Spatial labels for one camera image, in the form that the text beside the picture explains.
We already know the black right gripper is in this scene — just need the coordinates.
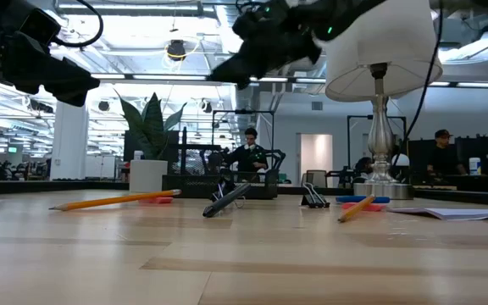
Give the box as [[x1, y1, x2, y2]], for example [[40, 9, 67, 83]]
[[208, 33, 325, 91]]

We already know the black pen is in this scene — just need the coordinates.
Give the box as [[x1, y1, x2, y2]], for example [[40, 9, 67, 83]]
[[202, 182, 252, 219]]

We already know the orange pencil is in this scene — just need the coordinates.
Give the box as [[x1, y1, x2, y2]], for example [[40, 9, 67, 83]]
[[337, 194, 377, 224], [48, 188, 183, 212]]

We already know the small black binder clip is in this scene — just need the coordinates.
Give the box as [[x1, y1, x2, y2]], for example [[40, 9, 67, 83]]
[[301, 182, 331, 209]]

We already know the pink eraser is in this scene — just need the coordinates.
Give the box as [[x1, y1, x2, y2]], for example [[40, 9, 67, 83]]
[[138, 196, 175, 205], [341, 202, 387, 213]]

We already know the pale blue sticky note pad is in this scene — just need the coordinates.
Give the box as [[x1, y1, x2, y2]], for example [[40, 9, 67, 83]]
[[386, 206, 488, 222]]

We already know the grey office chair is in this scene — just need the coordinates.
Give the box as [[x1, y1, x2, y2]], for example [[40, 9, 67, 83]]
[[305, 169, 329, 189]]

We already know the black mesh desk organizer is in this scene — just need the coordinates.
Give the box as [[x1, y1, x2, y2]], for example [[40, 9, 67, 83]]
[[162, 125, 280, 201]]

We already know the white column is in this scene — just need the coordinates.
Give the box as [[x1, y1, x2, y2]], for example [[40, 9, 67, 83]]
[[50, 100, 90, 181]]

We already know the person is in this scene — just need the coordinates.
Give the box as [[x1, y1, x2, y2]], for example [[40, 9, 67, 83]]
[[222, 127, 269, 173], [353, 156, 374, 184], [427, 129, 469, 177]]

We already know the green plant in white pot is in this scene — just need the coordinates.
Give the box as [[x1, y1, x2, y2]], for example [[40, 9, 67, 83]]
[[115, 91, 188, 194]]

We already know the white shade silver table lamp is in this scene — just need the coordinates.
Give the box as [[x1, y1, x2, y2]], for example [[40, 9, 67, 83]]
[[324, 0, 443, 201]]

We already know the white dome object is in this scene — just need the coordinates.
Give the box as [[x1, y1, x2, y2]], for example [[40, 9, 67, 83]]
[[391, 152, 411, 168]]

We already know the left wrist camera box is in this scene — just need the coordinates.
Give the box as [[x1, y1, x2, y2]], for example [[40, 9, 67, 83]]
[[27, 8, 62, 46]]

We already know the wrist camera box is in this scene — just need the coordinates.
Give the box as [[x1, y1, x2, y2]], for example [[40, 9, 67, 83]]
[[231, 0, 300, 42], [27, 8, 62, 46]]

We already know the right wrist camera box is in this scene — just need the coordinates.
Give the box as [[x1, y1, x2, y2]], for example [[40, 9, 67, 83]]
[[231, 0, 300, 42]]

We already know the black ceiling device yellow cable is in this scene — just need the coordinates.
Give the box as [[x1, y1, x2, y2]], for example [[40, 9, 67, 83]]
[[166, 39, 188, 63]]

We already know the black aluminium table frame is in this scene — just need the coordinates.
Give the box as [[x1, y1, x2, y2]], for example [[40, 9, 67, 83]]
[[0, 180, 488, 208]]

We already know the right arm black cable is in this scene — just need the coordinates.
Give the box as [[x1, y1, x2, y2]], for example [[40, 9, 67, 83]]
[[391, 0, 445, 170]]

